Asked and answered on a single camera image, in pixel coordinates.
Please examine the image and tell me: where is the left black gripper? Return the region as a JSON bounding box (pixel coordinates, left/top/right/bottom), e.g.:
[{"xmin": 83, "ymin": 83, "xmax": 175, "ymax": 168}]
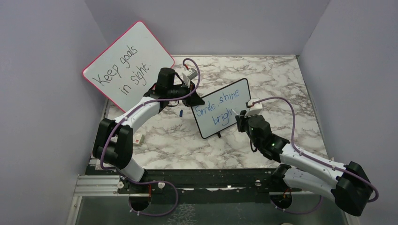
[{"xmin": 168, "ymin": 80, "xmax": 205, "ymax": 107}]

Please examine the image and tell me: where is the black framed whiteboard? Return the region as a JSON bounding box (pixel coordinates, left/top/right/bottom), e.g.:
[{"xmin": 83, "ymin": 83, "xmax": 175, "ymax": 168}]
[{"xmin": 191, "ymin": 78, "xmax": 251, "ymax": 139}]

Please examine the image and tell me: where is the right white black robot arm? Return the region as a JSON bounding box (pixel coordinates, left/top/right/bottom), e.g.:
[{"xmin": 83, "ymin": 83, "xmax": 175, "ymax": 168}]
[{"xmin": 235, "ymin": 111, "xmax": 375, "ymax": 217}]

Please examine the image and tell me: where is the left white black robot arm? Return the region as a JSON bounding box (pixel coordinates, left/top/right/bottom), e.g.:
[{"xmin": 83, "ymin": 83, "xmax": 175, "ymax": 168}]
[{"xmin": 92, "ymin": 67, "xmax": 205, "ymax": 193}]

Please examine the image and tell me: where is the pink framed whiteboard with writing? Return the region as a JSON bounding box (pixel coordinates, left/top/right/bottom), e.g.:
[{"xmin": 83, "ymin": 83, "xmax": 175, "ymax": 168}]
[{"xmin": 82, "ymin": 21, "xmax": 175, "ymax": 112}]

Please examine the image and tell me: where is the small white red box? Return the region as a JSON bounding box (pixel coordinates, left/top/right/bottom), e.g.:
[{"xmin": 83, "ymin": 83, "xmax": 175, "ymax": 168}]
[{"xmin": 133, "ymin": 133, "xmax": 145, "ymax": 146}]

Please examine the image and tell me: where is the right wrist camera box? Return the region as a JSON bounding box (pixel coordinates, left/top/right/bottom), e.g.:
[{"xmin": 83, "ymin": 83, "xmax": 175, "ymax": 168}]
[{"xmin": 245, "ymin": 98, "xmax": 263, "ymax": 118}]

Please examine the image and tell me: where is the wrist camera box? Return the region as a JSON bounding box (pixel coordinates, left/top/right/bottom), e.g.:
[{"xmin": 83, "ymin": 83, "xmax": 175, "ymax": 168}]
[
  {"xmin": 182, "ymin": 68, "xmax": 198, "ymax": 87},
  {"xmin": 245, "ymin": 98, "xmax": 263, "ymax": 118}
]

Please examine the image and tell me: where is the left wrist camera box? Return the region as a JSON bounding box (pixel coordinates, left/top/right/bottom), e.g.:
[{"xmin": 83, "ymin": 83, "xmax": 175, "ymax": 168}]
[{"xmin": 182, "ymin": 68, "xmax": 198, "ymax": 87}]

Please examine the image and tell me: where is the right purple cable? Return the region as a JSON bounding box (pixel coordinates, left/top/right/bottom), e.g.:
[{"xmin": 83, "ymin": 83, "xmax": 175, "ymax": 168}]
[{"xmin": 248, "ymin": 96, "xmax": 380, "ymax": 216}]

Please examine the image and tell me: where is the black aluminium mounting rail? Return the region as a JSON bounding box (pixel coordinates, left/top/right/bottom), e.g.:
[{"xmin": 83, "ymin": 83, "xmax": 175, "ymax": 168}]
[{"xmin": 73, "ymin": 167, "xmax": 351, "ymax": 204}]

